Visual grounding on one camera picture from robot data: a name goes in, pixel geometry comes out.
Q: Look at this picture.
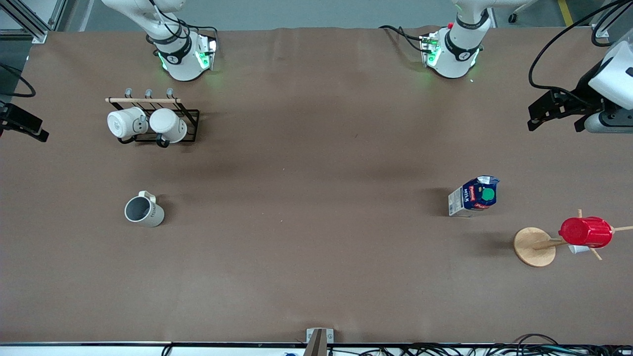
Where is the blue milk carton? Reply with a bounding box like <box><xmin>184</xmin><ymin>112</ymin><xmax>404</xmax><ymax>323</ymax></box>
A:
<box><xmin>448</xmin><ymin>175</ymin><xmax>500</xmax><ymax>218</ymax></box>

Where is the grey ceramic mug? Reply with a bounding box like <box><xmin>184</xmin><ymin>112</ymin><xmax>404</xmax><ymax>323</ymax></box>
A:
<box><xmin>124</xmin><ymin>190</ymin><xmax>165</xmax><ymax>228</ymax></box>

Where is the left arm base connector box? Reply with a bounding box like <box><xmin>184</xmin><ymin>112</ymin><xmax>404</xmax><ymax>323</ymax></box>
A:
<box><xmin>419</xmin><ymin>32</ymin><xmax>442</xmax><ymax>68</ymax></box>

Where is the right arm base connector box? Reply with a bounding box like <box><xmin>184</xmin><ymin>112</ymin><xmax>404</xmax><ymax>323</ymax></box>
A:
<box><xmin>195</xmin><ymin>35</ymin><xmax>219</xmax><ymax>71</ymax></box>

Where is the red plastic cup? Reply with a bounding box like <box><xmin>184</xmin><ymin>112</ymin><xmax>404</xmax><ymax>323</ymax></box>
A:
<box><xmin>558</xmin><ymin>216</ymin><xmax>614</xmax><ymax>249</ymax></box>

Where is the white mug with dots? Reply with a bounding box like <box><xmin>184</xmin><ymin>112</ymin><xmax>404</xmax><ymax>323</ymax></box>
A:
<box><xmin>107</xmin><ymin>107</ymin><xmax>148</xmax><ymax>139</ymax></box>

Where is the wooden mug tree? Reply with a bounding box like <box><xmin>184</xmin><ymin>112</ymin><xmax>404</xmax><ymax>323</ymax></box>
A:
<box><xmin>513</xmin><ymin>209</ymin><xmax>633</xmax><ymax>268</ymax></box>

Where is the plain white mug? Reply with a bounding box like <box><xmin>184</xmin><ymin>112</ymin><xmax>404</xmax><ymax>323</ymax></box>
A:
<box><xmin>149</xmin><ymin>108</ymin><xmax>188</xmax><ymax>144</ymax></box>

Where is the brown table cover sheet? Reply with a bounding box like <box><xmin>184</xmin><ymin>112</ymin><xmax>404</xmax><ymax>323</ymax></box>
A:
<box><xmin>0</xmin><ymin>26</ymin><xmax>633</xmax><ymax>345</ymax></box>

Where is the black cable loop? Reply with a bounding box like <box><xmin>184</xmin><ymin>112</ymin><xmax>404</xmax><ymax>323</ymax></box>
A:
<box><xmin>0</xmin><ymin>63</ymin><xmax>37</xmax><ymax>98</ymax></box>

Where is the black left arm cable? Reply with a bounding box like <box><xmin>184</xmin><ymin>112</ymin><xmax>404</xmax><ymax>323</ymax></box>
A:
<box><xmin>528</xmin><ymin>0</ymin><xmax>633</xmax><ymax>95</ymax></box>

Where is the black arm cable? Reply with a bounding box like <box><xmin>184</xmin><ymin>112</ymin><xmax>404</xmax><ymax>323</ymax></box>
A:
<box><xmin>528</xmin><ymin>0</ymin><xmax>633</xmax><ymax>95</ymax></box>
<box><xmin>146</xmin><ymin>0</ymin><xmax>219</xmax><ymax>44</ymax></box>

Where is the aluminium frame profile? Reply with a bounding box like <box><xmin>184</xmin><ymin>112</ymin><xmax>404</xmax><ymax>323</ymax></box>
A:
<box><xmin>0</xmin><ymin>0</ymin><xmax>67</xmax><ymax>45</ymax></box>

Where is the black wire mug rack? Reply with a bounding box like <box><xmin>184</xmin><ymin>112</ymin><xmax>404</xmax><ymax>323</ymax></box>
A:
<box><xmin>105</xmin><ymin>88</ymin><xmax>201</xmax><ymax>148</ymax></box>

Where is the black base power cable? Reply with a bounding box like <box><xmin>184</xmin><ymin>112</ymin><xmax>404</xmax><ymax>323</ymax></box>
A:
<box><xmin>379</xmin><ymin>24</ymin><xmax>427</xmax><ymax>53</ymax></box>

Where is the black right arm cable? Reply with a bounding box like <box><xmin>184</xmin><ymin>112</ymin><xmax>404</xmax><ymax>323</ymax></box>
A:
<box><xmin>146</xmin><ymin>0</ymin><xmax>219</xmax><ymax>44</ymax></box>

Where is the black floor cable bundle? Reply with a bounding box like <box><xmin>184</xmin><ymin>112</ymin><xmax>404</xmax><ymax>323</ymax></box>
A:
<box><xmin>326</xmin><ymin>333</ymin><xmax>633</xmax><ymax>356</ymax></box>

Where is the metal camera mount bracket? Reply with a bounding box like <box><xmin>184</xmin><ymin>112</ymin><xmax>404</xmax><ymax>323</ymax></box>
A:
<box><xmin>305</xmin><ymin>327</ymin><xmax>335</xmax><ymax>356</ymax></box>

